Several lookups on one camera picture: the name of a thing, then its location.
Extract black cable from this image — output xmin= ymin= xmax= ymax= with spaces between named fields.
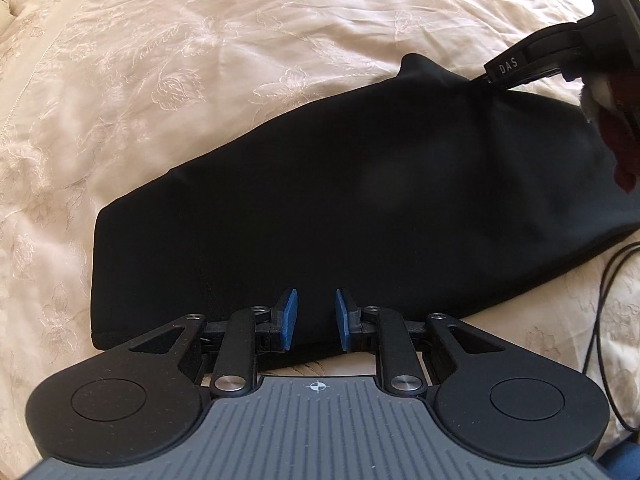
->
xmin=584 ymin=242 xmax=640 ymax=430

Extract right hand maroon glove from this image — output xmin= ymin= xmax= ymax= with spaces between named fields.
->
xmin=580 ymin=70 xmax=639 ymax=193

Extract black pants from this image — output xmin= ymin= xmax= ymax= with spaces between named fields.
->
xmin=91 ymin=54 xmax=639 ymax=366

